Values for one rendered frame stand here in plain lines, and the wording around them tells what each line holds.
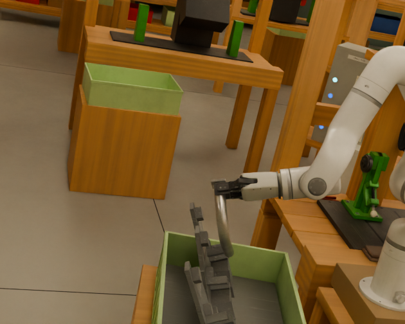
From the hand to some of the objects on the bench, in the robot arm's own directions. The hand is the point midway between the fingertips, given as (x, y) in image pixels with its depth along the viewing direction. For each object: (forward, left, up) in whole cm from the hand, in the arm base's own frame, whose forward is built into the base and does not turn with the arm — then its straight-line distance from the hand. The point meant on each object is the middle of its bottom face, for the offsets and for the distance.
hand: (222, 191), depth 180 cm
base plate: (+62, -125, -36) cm, 144 cm away
